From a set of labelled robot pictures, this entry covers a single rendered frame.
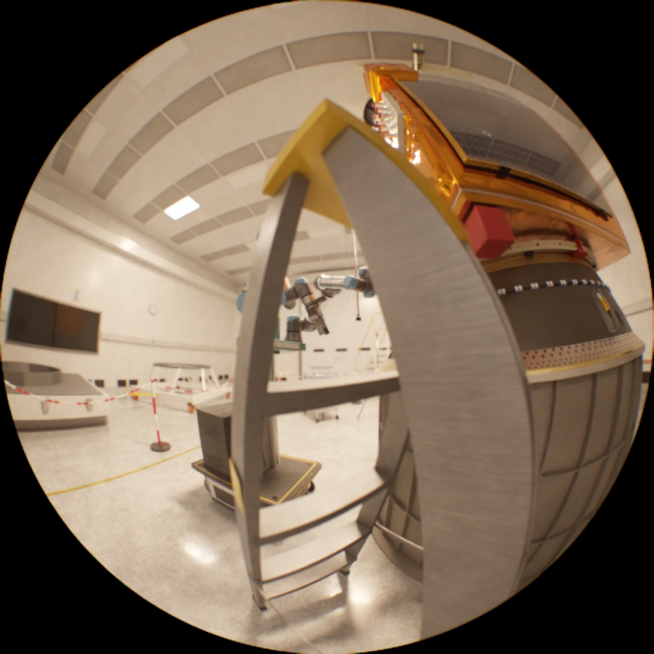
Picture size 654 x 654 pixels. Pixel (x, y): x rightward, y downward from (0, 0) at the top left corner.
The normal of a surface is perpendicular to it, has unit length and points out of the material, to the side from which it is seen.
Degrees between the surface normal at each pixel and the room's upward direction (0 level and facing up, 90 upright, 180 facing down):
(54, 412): 90
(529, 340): 62
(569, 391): 90
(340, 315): 90
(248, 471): 104
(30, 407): 90
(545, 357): 43
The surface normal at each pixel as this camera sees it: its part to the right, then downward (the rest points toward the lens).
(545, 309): -0.58, -0.55
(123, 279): 0.98, -0.04
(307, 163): 0.01, 0.99
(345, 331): -0.21, -0.14
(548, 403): -0.68, -0.10
